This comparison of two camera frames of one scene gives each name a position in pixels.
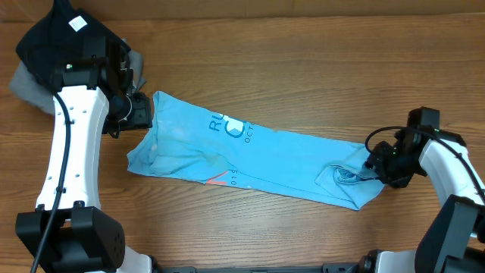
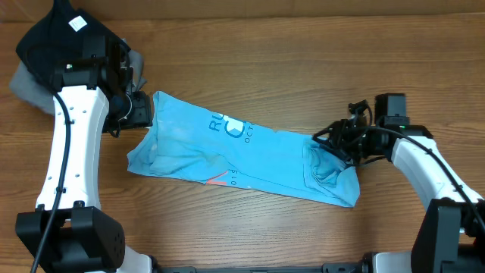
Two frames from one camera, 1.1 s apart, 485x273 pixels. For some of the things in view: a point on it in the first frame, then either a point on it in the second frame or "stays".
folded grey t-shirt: [30, 89] stays
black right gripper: [375, 158] -> [336, 140]
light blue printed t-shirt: [188, 140] stays
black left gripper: [142, 118] stays
